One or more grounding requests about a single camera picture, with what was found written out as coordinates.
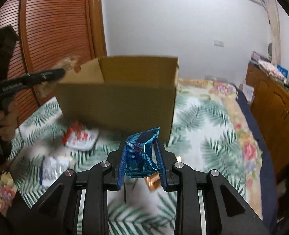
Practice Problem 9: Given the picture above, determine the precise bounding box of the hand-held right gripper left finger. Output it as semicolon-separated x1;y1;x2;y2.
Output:
31;142;128;235

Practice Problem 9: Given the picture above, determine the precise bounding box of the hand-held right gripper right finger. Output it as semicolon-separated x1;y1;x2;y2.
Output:
154;141;265;235

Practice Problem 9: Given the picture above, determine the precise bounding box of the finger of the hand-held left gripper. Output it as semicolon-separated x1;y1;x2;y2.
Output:
0;69;66;91

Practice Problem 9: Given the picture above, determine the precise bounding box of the blue foil snack packet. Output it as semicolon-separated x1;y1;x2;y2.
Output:
124;127;161;180

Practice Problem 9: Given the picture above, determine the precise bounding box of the clear beige snack packet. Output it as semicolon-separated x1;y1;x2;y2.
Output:
38;55;81;97

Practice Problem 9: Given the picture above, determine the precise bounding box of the brown cardboard box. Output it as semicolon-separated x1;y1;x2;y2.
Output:
55;55;179;145

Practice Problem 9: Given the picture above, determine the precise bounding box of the person's left hand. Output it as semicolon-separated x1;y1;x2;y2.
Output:
0;99;20;157

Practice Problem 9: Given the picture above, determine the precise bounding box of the gold wrapped brown candy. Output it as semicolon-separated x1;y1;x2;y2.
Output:
144;172;161;192

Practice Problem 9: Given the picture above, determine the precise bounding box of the red and white snack packet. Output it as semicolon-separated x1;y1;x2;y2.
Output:
62;121;100;151

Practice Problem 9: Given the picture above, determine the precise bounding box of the leaf print blanket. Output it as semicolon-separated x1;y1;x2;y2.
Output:
6;86;235;235

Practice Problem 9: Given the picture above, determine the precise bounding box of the brown slatted wooden wardrobe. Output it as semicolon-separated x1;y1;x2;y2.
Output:
0;0;109;152

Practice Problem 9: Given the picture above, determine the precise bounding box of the silver packet with blue labels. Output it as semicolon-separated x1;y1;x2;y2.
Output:
40;155;74;187

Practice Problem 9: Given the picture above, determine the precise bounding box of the white paper bag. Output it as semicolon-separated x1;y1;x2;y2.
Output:
242;84;255;104

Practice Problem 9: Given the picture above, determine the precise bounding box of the wooden sideboard cabinet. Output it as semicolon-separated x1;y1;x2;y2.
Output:
245;63;289;175

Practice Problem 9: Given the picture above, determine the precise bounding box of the folded floral cloth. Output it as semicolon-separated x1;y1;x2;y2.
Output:
258;59;283;77

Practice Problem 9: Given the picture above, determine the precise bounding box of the purple patterned box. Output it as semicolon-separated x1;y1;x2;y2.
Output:
250;51;270;63

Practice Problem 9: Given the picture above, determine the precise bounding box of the blue carton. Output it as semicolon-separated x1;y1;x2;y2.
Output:
276;64;289;78

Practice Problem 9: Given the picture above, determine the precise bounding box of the cream patterned curtain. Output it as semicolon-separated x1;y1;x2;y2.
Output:
264;0;282;63

